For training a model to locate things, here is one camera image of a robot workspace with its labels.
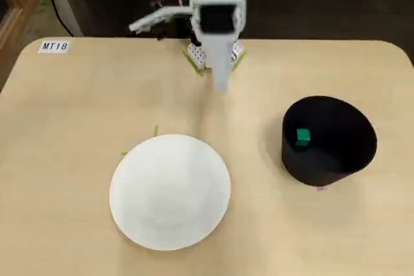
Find green cube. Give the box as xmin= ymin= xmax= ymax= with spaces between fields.
xmin=296 ymin=129 xmax=311 ymax=147

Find black round bin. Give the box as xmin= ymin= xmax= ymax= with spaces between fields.
xmin=280 ymin=95 xmax=378 ymax=188

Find white paper plate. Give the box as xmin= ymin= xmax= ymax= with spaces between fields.
xmin=109 ymin=133 xmax=232 ymax=251

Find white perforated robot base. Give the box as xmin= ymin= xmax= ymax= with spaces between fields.
xmin=187 ymin=41 xmax=245 ymax=68

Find white MT18 label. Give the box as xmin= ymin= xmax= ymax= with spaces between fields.
xmin=39 ymin=40 xmax=71 ymax=54

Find wooden cabinet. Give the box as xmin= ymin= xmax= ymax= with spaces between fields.
xmin=0 ymin=0 xmax=45 ymax=93

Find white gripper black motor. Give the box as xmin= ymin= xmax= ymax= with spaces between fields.
xmin=128 ymin=0 xmax=246 ymax=94

